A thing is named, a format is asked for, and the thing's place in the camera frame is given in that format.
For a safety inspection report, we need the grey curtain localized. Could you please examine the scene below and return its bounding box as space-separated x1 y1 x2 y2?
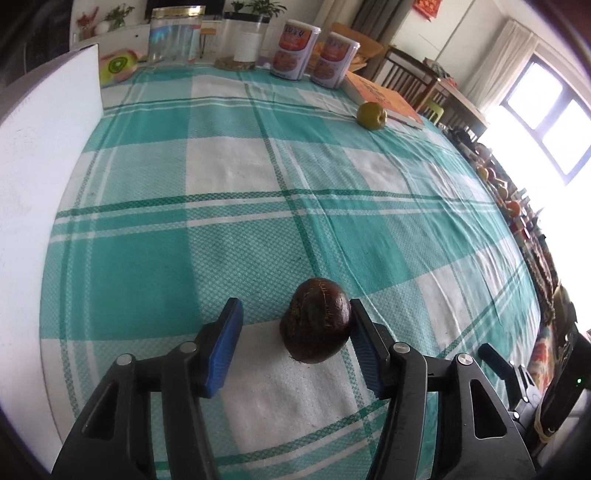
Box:
351 0 411 47

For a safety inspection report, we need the wooden chair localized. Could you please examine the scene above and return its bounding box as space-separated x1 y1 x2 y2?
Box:
379 44 440 112

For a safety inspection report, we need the green plaid tablecloth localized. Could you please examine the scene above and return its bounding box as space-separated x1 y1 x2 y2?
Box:
39 60 543 480

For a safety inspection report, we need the red flower plant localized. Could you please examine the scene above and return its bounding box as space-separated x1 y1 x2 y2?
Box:
76 11 96 40

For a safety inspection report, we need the white foam board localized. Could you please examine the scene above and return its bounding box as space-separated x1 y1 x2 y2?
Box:
0 44 103 472

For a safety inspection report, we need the window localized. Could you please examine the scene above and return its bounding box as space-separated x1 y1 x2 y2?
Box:
501 51 591 185

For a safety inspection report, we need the white curtain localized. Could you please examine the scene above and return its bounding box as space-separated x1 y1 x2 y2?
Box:
462 18 539 112

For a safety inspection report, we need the woven coaster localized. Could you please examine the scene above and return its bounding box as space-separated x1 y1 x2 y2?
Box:
215 55 259 71

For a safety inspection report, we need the yellow-green stool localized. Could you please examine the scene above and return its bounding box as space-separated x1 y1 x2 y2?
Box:
422 95 446 124

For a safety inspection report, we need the dark brown round fruit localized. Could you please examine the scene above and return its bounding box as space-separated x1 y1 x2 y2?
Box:
279 278 353 364

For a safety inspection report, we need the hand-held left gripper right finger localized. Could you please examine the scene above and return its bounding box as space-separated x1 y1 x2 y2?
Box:
349 298 536 480

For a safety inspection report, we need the kiwi print pack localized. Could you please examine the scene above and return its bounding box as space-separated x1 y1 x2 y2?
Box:
99 48 139 88

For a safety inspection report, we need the clear container with gold lid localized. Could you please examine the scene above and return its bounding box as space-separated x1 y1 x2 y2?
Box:
148 6 206 65

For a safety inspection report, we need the fruit basket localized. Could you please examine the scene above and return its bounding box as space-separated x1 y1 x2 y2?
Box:
475 164 523 219

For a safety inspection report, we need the clear jar with black lid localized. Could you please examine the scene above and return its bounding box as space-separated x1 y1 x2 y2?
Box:
222 11 271 65

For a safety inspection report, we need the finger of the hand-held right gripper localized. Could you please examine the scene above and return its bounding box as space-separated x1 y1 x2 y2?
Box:
478 342 528 385

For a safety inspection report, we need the white cabinet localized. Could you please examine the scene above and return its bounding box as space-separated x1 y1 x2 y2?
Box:
69 18 222 63

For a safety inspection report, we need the wooden side table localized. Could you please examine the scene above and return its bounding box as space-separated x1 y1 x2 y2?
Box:
431 74 490 134

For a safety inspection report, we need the white printed canister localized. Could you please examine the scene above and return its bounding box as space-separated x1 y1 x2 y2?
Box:
309 31 361 89
270 19 321 81

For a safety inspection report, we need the patterned cloth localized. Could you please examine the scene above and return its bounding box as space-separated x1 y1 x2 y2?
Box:
526 240 563 324

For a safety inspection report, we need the red wall hanging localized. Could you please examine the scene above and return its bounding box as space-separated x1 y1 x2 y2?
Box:
412 0 444 21

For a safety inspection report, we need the yellow-green apple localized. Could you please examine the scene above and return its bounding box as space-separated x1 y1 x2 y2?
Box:
356 102 387 132

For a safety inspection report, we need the orange book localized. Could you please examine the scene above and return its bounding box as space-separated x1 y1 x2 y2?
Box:
341 70 426 131

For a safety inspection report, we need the small green potted plant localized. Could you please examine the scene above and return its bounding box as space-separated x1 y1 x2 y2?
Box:
104 4 136 32

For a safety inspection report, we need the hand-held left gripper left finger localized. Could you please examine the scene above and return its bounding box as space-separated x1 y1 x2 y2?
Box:
51 298 245 480

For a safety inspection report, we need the large green potted plant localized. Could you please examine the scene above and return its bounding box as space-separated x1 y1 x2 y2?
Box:
231 0 287 19

